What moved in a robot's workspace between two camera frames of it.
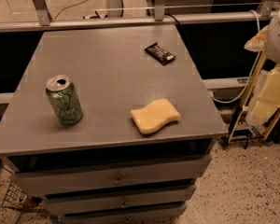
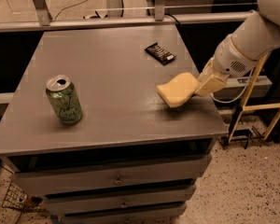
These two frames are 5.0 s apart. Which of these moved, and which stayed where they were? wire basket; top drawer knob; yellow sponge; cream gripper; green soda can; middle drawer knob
Moved: cream gripper; yellow sponge
Stayed: middle drawer knob; top drawer knob; wire basket; green soda can
